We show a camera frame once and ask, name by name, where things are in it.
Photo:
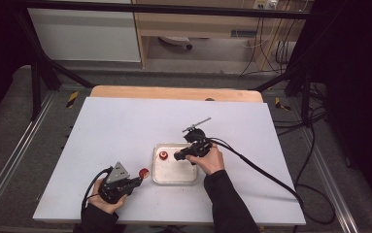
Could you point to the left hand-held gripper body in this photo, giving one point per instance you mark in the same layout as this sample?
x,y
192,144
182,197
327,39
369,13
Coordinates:
x,y
115,186

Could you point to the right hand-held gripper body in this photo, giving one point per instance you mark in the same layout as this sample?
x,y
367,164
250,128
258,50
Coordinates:
x,y
196,140

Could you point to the red cap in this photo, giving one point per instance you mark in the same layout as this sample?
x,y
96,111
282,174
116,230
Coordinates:
x,y
163,155
144,173

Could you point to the white square tray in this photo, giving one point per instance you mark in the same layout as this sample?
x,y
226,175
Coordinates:
x,y
174,171

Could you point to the red cap top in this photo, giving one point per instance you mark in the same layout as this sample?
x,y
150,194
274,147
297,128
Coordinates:
x,y
163,155

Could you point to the person's left hand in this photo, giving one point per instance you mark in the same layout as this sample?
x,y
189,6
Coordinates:
x,y
104,202

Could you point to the person's right hand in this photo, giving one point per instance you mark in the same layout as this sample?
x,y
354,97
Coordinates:
x,y
209,161

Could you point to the light wooden table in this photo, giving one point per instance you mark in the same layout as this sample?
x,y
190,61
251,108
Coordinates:
x,y
174,93

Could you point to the office chair wheel base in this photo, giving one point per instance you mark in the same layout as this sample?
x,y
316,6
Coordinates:
x,y
177,41

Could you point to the light wooden desk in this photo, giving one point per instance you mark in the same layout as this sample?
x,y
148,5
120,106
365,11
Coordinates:
x,y
193,26

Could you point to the black metal stand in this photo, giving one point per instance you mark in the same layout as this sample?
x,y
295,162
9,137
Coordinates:
x,y
38,74
298,81

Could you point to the white power strip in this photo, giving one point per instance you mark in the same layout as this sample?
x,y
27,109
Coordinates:
x,y
265,4

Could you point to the white cabinet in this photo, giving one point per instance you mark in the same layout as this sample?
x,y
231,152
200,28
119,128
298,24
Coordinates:
x,y
83,35

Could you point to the aluminium floor rail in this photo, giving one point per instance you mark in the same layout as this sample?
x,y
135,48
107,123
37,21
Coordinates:
x,y
15,149
331,181

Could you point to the black metal frame bar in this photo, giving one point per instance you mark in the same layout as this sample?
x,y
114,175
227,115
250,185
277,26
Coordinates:
x,y
161,8

